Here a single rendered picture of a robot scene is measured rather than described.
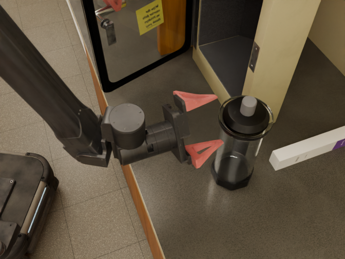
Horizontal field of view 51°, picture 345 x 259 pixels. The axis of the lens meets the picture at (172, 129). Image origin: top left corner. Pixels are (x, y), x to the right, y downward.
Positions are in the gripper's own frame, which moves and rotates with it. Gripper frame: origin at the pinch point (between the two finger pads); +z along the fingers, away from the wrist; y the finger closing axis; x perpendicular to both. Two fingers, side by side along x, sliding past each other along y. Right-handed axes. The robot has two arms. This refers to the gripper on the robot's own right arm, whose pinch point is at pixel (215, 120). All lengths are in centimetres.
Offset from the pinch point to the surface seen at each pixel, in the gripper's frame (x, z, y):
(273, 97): 13.3, 21.5, -5.6
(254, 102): -3.1, 7.0, 2.7
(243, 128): -3.5, 3.9, -1.7
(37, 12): 255, -32, 9
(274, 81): 10.3, 20.0, -0.2
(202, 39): 39.0, 15.1, 6.9
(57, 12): 249, -17, 6
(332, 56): 35, 57, -8
